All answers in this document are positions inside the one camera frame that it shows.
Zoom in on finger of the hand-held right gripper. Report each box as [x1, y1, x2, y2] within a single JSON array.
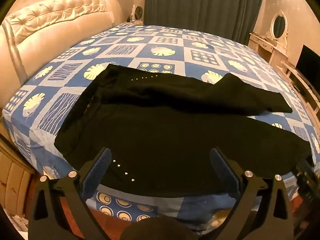
[[295, 159, 319, 200]]

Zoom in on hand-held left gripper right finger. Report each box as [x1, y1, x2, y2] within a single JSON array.
[[210, 147, 294, 240]]

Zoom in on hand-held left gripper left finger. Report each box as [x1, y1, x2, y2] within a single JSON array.
[[28, 147, 112, 240]]

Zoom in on black pants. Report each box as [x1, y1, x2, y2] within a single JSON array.
[[54, 64, 314, 198]]

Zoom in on blue patterned bed sheet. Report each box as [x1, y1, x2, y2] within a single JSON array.
[[2, 22, 320, 230]]

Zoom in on white television console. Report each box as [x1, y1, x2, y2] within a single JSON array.
[[281, 61, 320, 130]]

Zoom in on cream bedside cabinet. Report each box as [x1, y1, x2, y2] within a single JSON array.
[[0, 140, 35, 218]]

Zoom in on black television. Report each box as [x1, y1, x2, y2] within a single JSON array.
[[296, 44, 320, 85]]

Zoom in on white dressing table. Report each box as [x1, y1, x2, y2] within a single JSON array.
[[248, 32, 288, 65]]

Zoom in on cream tufted headboard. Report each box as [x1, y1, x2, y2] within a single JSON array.
[[0, 0, 123, 105]]

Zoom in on oval white vanity mirror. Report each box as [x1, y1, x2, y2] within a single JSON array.
[[271, 10, 288, 40]]

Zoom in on small round desk fan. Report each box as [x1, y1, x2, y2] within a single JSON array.
[[128, 4, 144, 26]]

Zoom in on dark green curtain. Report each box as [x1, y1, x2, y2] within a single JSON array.
[[144, 0, 265, 46]]

